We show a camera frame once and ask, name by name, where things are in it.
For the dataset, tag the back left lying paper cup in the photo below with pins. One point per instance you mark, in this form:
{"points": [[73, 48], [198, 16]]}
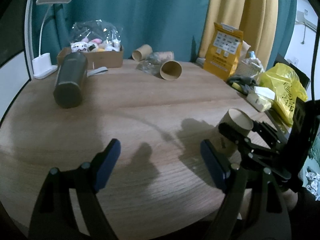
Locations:
{"points": [[142, 52]]}

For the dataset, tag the printed brown paper cup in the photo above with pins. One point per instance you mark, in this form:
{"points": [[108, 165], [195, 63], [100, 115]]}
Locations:
{"points": [[236, 118]]}

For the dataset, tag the tissue pack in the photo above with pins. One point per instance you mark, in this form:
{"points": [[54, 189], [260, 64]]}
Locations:
{"points": [[261, 98]]}

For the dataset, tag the clear bag of toys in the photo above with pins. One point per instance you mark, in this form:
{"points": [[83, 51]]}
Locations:
{"points": [[95, 36]]}

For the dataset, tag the crumpled clear plastic wrapper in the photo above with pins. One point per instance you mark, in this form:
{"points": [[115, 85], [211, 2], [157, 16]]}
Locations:
{"points": [[151, 65]]}

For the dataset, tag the brown cardboard box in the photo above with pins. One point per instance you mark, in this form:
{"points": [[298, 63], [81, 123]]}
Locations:
{"points": [[100, 58]]}

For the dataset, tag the teal curtain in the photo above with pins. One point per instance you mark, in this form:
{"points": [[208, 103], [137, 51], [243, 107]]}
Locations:
{"points": [[165, 25]]}

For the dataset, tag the yellow curtain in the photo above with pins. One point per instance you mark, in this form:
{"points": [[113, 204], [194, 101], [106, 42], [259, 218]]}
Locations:
{"points": [[256, 18]]}

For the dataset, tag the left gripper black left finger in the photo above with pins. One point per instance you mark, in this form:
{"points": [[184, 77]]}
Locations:
{"points": [[67, 206]]}

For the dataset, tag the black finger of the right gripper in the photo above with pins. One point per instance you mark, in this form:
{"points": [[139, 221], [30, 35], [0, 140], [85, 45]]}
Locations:
{"points": [[269, 134], [229, 138]]}

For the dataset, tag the white desk lamp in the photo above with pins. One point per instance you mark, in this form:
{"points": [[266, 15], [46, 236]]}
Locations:
{"points": [[44, 63]]}

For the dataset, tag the yellow paper bag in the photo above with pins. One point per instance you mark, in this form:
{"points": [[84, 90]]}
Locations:
{"points": [[223, 53]]}

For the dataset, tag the front lying paper cup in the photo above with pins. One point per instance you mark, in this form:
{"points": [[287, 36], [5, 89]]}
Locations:
{"points": [[170, 70]]}

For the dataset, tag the yellow plastic bag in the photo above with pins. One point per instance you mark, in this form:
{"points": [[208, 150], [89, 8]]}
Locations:
{"points": [[285, 83]]}

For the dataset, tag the black flat tablet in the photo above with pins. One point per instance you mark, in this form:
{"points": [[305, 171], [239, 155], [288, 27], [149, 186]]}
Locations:
{"points": [[276, 120]]}

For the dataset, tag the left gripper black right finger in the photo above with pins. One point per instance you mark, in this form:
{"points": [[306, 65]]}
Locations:
{"points": [[253, 206]]}

